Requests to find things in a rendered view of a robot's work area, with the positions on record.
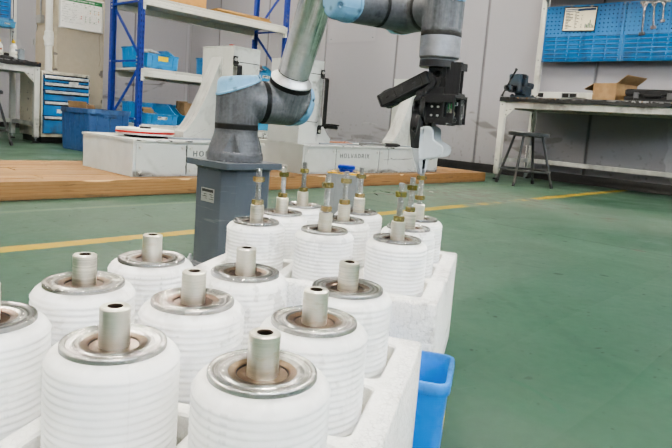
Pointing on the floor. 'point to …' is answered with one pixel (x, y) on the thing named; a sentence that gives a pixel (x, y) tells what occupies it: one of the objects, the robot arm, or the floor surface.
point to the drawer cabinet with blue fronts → (51, 102)
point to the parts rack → (144, 5)
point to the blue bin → (432, 398)
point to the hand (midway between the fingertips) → (418, 166)
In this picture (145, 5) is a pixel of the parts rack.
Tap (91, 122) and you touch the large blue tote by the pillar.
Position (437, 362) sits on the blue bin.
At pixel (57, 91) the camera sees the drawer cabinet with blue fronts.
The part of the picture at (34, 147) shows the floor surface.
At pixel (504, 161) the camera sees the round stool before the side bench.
